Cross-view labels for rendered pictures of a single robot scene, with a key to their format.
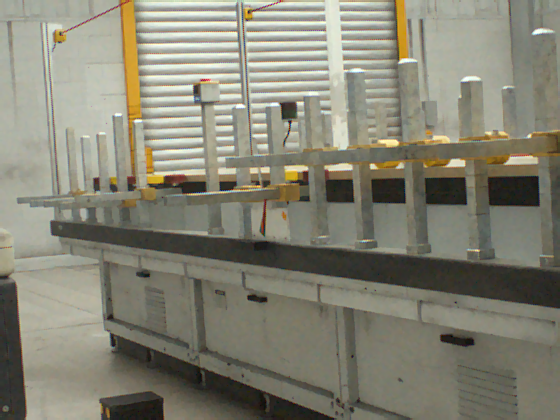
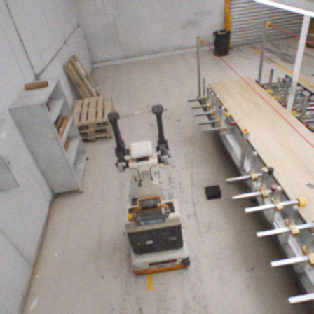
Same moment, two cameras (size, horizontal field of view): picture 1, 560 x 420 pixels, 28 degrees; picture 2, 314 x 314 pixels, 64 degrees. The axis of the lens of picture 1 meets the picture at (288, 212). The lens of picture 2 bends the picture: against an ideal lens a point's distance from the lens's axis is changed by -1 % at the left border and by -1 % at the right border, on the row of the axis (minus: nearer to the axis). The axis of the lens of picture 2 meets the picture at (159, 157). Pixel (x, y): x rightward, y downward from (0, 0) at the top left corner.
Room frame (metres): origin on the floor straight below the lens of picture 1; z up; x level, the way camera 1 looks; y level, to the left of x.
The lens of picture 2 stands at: (1.42, 0.16, 2.73)
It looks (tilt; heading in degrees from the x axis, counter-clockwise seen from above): 38 degrees down; 25
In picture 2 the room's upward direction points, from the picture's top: 9 degrees counter-clockwise
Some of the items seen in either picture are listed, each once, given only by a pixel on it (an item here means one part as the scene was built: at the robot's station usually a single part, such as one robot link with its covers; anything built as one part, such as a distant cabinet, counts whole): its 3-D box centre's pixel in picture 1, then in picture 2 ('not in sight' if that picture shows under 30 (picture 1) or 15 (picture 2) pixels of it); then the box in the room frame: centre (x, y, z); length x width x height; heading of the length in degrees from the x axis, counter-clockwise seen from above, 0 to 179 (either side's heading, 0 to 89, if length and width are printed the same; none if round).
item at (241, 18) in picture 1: (250, 102); (263, 55); (6.13, 0.17, 1.25); 0.15 x 0.08 x 1.10; 26
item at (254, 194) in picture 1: (257, 195); (254, 195); (3.27, 0.09, 0.84); 0.43 x 0.03 x 0.04; 116
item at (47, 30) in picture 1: (59, 121); (201, 68); (5.65, 1.13, 1.20); 0.15 x 0.12 x 1.00; 26
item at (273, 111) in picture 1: (278, 183); (262, 188); (3.34, 0.02, 0.87); 0.04 x 0.04 x 0.48; 26
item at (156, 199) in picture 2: not in sight; (150, 206); (2.87, 1.01, 0.87); 0.23 x 0.15 x 0.11; 116
